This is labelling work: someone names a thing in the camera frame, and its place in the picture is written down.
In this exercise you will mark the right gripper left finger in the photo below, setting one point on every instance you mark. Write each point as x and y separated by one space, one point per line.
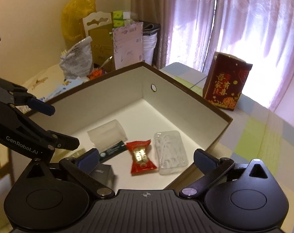
80 168

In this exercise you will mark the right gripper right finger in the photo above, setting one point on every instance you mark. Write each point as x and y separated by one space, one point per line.
213 169

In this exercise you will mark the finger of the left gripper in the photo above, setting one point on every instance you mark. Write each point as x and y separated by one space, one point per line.
11 93
61 141

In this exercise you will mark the orange small object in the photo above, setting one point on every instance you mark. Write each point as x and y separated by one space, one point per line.
96 74

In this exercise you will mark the black product box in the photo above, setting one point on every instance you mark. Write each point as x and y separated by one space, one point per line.
104 174

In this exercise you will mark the translucent plastic case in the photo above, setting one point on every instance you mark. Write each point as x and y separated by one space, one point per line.
107 135

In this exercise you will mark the clear plastic floss box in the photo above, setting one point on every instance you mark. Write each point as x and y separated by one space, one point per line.
171 153

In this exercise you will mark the light blue carton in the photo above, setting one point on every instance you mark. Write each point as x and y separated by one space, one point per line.
66 85

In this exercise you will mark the checked tablecloth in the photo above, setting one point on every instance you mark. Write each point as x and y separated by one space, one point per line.
257 132

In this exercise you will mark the red candy wrapper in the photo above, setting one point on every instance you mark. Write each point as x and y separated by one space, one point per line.
140 159

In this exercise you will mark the grey foil bag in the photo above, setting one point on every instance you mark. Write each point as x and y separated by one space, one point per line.
78 60

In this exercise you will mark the large brown storage box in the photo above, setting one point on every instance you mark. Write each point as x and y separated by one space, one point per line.
144 101

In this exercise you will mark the red gold gift bag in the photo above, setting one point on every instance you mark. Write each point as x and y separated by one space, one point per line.
225 81

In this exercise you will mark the yellow plastic bag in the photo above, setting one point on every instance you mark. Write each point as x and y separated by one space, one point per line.
72 13

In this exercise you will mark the brown cardboard box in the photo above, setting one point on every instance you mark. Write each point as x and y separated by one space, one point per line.
98 25

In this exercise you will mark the green tissue pack stack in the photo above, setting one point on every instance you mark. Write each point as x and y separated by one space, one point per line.
122 18

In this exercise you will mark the white bucket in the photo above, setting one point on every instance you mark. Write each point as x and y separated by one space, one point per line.
150 31

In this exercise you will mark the purple window curtain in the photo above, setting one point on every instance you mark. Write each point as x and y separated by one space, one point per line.
260 32

